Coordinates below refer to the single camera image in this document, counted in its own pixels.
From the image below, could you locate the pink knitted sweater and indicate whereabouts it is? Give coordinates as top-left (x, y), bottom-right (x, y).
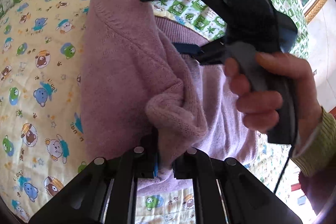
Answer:
top-left (81, 0), bottom-right (257, 196)

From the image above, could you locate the green ribbed sleeve forearm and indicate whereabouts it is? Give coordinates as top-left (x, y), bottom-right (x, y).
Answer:
top-left (290, 107), bottom-right (336, 217)

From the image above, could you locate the person's right hand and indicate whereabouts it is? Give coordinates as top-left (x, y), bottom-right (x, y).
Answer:
top-left (224, 53), bottom-right (322, 145)

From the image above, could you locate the yellow cartoon bear bedsheet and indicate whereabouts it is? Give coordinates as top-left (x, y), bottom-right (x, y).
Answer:
top-left (0, 0), bottom-right (276, 224)

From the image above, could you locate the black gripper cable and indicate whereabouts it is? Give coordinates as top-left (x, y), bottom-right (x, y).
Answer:
top-left (273, 143), bottom-right (296, 195)

